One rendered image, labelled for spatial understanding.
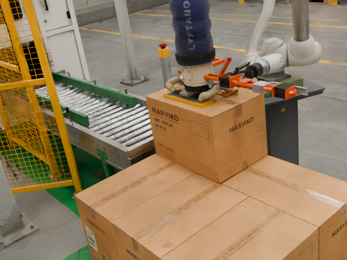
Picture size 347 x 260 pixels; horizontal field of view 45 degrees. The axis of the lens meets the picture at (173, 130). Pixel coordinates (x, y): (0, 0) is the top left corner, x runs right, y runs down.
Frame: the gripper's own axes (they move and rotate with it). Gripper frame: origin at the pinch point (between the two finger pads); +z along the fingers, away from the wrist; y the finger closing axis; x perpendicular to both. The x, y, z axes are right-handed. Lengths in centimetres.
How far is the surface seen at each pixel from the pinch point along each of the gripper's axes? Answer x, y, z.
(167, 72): 119, 26, -48
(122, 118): 129, 53, -5
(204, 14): 16.3, -33.6, -0.1
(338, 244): -63, 74, 1
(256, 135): -4.9, 36.1, -11.5
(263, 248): -53, 54, 45
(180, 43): 24.8, -20.5, 10.9
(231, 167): -4.1, 46.9, 10.2
